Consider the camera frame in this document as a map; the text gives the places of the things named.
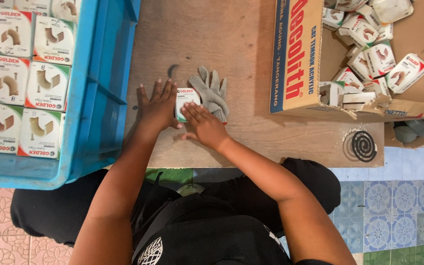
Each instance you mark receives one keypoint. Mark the rows of packed white boxes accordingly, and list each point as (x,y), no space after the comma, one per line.
(20,81)

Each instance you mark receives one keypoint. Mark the person's left hand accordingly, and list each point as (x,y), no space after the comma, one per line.
(156,110)

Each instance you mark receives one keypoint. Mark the blue plastic crate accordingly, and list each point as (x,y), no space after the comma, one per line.
(101,92)

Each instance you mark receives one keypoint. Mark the large printed cardboard carton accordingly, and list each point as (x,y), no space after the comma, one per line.
(296,59)

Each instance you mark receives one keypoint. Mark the grey knitted work glove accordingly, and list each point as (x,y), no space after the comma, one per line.
(210,94)

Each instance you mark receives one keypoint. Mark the person's black printed shirt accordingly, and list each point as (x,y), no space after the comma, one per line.
(215,239)

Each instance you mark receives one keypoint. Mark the white round lid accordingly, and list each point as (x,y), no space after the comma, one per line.
(190,189)

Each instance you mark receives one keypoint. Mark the small white clip carton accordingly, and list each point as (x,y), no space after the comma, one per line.
(187,96)

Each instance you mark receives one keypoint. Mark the black mosquito coil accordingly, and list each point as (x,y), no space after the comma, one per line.
(363,146)

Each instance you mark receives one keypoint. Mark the loose pile of white boxes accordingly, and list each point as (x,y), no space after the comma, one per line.
(370,62)

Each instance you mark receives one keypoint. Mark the person's right hand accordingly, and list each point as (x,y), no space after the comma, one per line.
(206,128)

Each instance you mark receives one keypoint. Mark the grey rubber items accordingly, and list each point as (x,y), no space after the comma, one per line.
(416,128)

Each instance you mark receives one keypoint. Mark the person's black trousers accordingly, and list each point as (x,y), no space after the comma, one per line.
(57,209)

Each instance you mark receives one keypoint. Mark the torn brown cardboard box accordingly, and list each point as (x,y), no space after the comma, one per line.
(390,141)

